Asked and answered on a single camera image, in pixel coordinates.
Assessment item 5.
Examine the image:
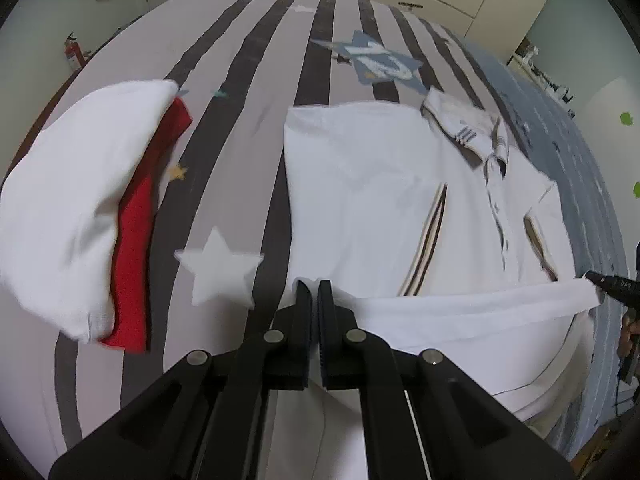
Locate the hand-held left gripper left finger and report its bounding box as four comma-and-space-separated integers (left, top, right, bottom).
47, 279, 313, 480

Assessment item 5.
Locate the folded white garment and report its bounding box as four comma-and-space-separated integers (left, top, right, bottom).
0, 79, 180, 345

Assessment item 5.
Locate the red fire extinguisher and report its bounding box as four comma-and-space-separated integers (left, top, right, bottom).
64, 32, 87, 73

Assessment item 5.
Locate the bed with striped star sheet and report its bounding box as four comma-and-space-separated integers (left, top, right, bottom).
0, 0, 631, 466

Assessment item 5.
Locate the white nightstand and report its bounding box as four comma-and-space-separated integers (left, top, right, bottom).
507, 45, 576, 111

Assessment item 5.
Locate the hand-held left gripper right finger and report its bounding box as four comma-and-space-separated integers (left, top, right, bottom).
318, 279, 576, 480

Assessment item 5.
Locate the white headboard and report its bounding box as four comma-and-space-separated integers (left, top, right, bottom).
570, 77, 640, 241

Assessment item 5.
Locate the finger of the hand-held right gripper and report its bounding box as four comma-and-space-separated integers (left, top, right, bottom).
585, 270, 640, 306

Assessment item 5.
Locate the white polo shirt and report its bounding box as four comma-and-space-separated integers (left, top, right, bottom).
282, 87, 601, 480

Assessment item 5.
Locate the folded red garment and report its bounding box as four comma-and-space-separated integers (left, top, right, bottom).
99, 97, 193, 352

